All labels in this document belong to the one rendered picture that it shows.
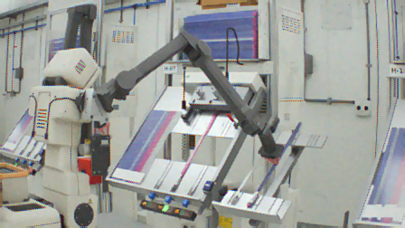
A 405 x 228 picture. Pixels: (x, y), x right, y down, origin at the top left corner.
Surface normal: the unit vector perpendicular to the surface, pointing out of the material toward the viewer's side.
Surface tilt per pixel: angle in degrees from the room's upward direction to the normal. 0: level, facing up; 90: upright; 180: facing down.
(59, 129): 90
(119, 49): 90
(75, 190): 90
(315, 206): 90
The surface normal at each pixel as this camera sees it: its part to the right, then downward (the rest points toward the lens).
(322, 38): -0.63, 0.03
